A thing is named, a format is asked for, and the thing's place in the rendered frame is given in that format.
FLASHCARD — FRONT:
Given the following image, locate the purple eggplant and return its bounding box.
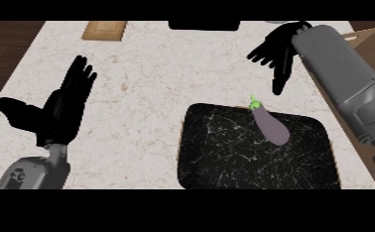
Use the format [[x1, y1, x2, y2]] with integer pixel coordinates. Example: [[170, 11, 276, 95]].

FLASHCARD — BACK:
[[248, 93, 291, 147]]

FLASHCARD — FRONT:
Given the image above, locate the tan wooden block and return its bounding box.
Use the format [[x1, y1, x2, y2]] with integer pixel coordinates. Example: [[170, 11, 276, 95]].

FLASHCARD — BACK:
[[81, 21, 129, 42]]

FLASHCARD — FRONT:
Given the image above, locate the black scratched tray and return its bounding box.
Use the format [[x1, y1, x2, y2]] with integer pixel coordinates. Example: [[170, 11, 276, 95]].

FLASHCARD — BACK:
[[177, 102, 343, 190]]

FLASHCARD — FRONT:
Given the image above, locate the black appliance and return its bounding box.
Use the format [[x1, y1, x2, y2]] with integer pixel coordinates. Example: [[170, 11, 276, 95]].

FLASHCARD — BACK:
[[167, 20, 242, 32]]

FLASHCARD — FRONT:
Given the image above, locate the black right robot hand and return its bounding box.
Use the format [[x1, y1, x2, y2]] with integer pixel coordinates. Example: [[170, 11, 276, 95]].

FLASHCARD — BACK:
[[247, 21, 313, 96]]

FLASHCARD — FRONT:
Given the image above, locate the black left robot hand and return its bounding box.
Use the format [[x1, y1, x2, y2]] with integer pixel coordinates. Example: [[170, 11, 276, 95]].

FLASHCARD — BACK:
[[0, 55, 98, 148]]

